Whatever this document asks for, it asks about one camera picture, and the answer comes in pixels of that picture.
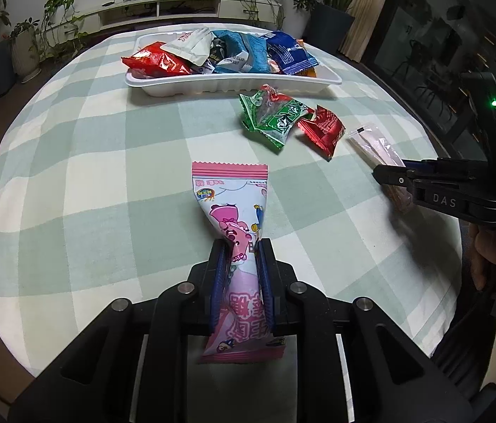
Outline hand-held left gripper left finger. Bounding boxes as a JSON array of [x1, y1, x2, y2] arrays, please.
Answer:
[[8, 239, 231, 423]]

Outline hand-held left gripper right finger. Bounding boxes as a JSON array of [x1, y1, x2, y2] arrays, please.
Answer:
[[257, 238, 491, 423]]

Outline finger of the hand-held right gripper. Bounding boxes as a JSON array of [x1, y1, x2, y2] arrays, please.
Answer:
[[404, 158, 495, 181], [372, 163, 496, 230]]

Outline pink cartoon snack packet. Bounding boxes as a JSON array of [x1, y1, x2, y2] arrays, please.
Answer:
[[192, 161, 286, 364]]

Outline pale pink snack packet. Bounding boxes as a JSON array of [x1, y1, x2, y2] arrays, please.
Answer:
[[348, 124, 411, 212]]

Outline white plastic tray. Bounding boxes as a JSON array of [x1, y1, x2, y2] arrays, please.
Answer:
[[125, 31, 343, 98]]

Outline dark blue snack packet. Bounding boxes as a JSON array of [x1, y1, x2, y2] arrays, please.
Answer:
[[266, 31, 319, 75]]

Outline light blue snack bag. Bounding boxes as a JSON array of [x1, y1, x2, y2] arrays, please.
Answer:
[[210, 30, 275, 74]]

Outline white snack bag red print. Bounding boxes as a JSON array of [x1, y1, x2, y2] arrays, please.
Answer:
[[160, 27, 213, 66]]

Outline dark red snack packet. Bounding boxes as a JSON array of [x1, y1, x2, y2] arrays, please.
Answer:
[[296, 105, 346, 161]]

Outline glass sliding door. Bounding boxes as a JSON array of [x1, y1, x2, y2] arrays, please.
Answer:
[[362, 0, 496, 164]]

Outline green white checkered tablecloth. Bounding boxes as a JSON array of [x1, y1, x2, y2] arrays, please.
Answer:
[[0, 22, 466, 377]]

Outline green snack packet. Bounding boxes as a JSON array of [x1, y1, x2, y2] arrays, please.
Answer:
[[239, 85, 315, 153]]

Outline orange snack packet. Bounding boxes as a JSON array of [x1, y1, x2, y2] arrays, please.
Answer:
[[270, 64, 319, 78]]

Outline beige curtain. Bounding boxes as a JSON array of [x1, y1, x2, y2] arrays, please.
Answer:
[[340, 0, 394, 65]]

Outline broad-leaf plant dark pot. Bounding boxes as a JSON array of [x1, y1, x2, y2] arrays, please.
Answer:
[[305, 0, 363, 54]]

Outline bushy plant white pot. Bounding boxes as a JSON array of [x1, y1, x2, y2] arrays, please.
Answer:
[[274, 0, 319, 38]]

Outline white television cabinet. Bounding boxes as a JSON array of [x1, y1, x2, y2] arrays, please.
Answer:
[[85, 0, 284, 31]]

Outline small plant beige pot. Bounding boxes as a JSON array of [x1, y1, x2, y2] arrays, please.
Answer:
[[9, 18, 41, 82]]

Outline trailing pothos plant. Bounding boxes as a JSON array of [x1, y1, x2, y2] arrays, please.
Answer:
[[39, 0, 91, 61]]

